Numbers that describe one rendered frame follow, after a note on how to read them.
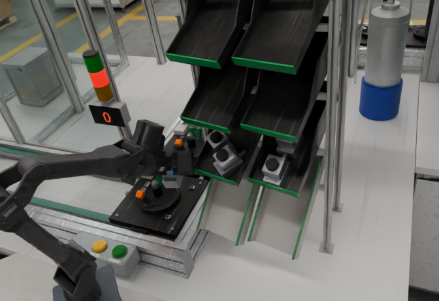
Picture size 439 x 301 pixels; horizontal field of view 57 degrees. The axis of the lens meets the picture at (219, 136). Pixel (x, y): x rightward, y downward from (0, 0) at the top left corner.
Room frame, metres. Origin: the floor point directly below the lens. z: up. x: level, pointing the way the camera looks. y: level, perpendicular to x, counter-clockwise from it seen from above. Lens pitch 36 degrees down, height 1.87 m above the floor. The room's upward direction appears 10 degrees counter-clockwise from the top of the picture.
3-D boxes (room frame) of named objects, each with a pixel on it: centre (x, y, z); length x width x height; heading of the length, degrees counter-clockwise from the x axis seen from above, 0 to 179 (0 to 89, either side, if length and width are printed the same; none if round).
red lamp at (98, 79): (1.15, 0.34, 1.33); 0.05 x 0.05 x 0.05
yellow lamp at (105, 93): (1.15, 0.34, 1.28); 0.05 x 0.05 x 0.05
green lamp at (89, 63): (1.15, 0.34, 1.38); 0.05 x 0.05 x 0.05
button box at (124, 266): (0.81, 0.40, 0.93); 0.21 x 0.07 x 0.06; 62
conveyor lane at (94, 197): (1.12, 0.48, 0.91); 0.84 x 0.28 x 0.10; 62
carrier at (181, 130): (1.18, 0.10, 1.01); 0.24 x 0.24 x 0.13; 62
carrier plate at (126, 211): (0.96, 0.22, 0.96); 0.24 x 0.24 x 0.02; 62
